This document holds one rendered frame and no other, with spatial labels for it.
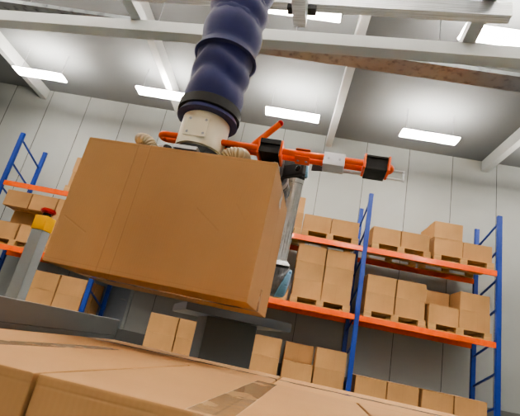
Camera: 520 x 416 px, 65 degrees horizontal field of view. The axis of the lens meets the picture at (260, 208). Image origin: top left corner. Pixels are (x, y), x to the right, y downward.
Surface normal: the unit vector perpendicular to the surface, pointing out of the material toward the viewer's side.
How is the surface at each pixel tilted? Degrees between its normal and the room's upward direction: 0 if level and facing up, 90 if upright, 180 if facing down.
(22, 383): 90
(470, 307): 90
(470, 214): 90
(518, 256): 90
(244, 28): 99
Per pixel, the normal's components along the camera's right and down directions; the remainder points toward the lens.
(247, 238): -0.13, -0.34
